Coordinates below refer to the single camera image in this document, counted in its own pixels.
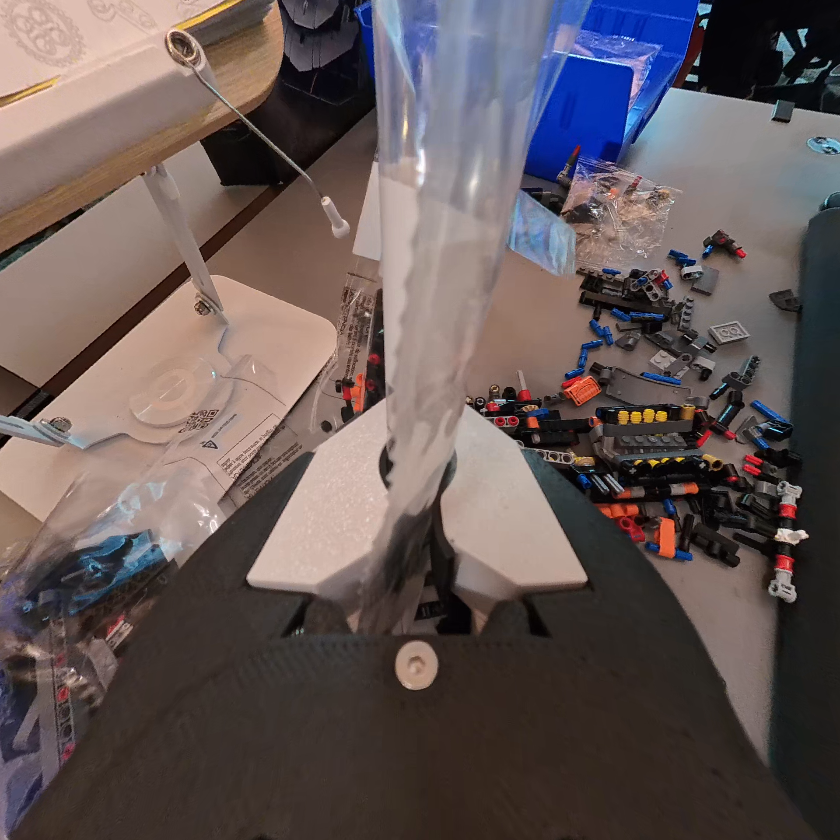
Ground white book stand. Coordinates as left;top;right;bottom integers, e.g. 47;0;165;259
0;0;358;521

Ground lego car chassis assembly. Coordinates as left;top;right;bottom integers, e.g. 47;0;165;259
469;386;731;508

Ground narrow clear bag red pins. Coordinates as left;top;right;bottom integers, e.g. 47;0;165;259
314;262;389;435

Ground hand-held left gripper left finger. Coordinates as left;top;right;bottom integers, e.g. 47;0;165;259
248;403;395;634

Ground black perforated mat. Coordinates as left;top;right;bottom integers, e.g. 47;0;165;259
768;190;840;840

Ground small clear bag mixed pieces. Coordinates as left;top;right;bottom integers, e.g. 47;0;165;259
508;154;685;278

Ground lego set box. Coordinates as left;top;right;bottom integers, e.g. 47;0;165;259
200;0;379;189

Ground small bag of black parts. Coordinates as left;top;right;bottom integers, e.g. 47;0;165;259
0;354;311;829

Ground lego instruction booklet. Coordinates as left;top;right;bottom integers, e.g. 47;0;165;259
0;0;277;109

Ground blue bin holding plastic bags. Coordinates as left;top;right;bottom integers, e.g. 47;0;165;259
354;0;701;182

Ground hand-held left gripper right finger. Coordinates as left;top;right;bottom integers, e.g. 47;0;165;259
433;402;589;634

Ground clear bag of lego pieces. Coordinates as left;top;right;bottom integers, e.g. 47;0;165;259
357;0;595;634

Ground empty clear plastic bags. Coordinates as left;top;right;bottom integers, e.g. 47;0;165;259
564;29;665;132

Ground loose grey curved lego panel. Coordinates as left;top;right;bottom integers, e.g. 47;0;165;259
600;366;694;406

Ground scattered loose lego pieces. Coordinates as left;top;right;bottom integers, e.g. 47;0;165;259
521;98;840;603

